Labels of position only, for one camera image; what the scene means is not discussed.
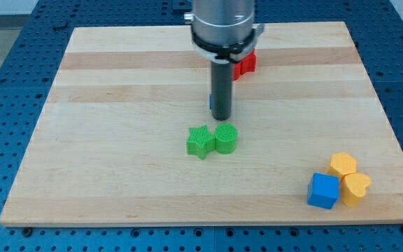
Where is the blue cube block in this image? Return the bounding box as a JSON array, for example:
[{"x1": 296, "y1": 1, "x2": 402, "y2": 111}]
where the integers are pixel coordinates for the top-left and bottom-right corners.
[{"x1": 306, "y1": 173, "x2": 339, "y2": 209}]

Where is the yellow hexagon block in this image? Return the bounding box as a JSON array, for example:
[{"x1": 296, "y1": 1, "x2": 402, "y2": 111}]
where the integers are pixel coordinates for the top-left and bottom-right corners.
[{"x1": 325, "y1": 152, "x2": 357, "y2": 181}]

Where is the yellow heart block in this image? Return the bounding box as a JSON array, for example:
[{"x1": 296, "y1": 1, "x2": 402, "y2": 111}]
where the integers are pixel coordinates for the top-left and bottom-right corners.
[{"x1": 340, "y1": 173, "x2": 372, "y2": 207}]

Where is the green cylinder block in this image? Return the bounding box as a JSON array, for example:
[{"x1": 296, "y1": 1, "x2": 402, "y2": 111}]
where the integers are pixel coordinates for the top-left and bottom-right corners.
[{"x1": 214, "y1": 123, "x2": 237, "y2": 154}]

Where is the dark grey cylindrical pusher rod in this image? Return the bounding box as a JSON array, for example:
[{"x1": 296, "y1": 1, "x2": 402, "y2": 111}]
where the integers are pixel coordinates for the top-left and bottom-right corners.
[{"x1": 211, "y1": 62, "x2": 234, "y2": 121}]

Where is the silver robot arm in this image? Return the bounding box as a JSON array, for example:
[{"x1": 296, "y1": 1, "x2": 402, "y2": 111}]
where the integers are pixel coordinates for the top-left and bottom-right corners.
[{"x1": 184, "y1": 0, "x2": 264, "y2": 121}]

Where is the blue triangle block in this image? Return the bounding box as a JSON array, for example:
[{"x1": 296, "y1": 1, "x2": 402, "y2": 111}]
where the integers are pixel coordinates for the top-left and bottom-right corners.
[{"x1": 208, "y1": 94, "x2": 212, "y2": 110}]

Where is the green star block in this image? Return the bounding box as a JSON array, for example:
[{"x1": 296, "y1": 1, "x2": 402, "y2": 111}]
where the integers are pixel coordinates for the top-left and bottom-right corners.
[{"x1": 186, "y1": 125, "x2": 215, "y2": 160}]

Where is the wooden board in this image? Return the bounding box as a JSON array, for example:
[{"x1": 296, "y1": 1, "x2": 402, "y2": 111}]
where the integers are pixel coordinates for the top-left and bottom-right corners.
[{"x1": 0, "y1": 22, "x2": 403, "y2": 228}]

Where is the red block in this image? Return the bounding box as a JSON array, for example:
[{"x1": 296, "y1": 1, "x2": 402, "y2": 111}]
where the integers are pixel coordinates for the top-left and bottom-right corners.
[{"x1": 233, "y1": 50, "x2": 257, "y2": 81}]

